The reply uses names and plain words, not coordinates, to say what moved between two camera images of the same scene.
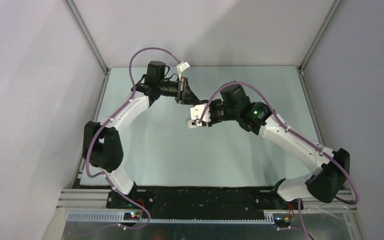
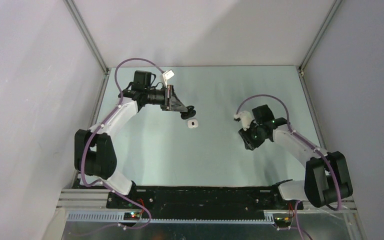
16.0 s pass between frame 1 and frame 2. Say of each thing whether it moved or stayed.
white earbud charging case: stayed
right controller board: stayed
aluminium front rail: stayed
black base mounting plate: stayed
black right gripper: moved
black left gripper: moved
